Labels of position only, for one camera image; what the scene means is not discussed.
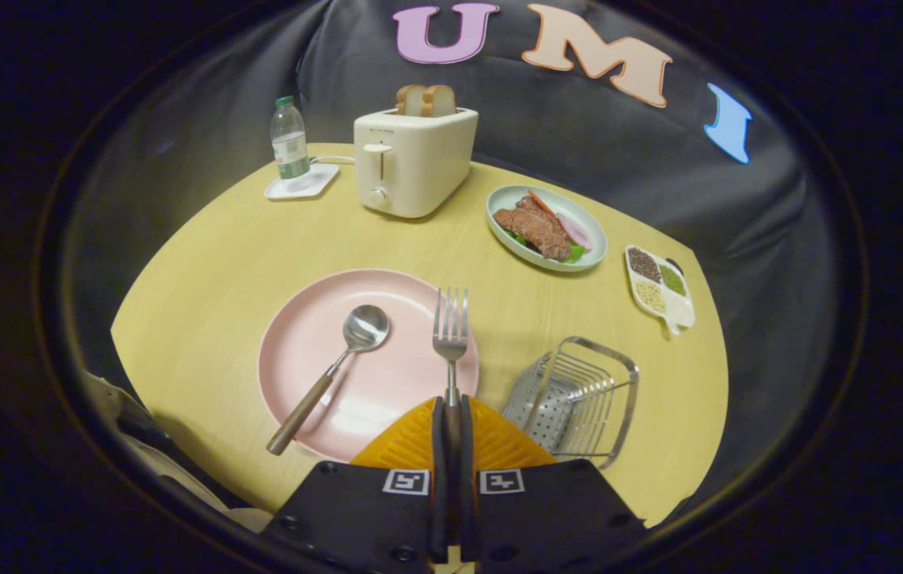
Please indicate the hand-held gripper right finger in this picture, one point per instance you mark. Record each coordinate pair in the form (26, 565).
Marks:
(469, 478)

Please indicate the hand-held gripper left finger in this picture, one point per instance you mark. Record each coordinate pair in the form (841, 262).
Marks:
(438, 478)

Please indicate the pink round plate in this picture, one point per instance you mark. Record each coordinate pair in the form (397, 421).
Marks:
(387, 375)

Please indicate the green lettuce leaf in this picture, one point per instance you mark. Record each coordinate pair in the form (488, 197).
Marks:
(575, 253)

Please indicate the brown meat slices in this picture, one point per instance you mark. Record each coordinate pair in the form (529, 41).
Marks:
(535, 229)

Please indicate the white divided seasoning dish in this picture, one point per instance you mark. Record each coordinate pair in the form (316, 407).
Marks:
(678, 311)

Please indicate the pink ham slice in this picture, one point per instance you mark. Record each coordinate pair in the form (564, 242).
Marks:
(575, 231)

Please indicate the pale green food plate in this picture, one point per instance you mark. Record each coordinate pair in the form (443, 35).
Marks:
(511, 206)

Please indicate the orange carrot slice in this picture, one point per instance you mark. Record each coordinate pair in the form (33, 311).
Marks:
(540, 202)

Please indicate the person's beige clothing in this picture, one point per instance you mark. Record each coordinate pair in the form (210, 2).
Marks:
(140, 430)

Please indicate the cream white toaster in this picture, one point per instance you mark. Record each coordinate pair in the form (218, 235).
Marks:
(411, 163)

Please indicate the white square coaster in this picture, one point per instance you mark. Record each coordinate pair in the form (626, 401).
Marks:
(316, 185)

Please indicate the clear plastic water bottle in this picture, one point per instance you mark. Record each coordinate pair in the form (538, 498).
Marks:
(290, 143)

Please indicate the toasted bread slice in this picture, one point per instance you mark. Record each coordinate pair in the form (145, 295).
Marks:
(410, 100)
(440, 101)

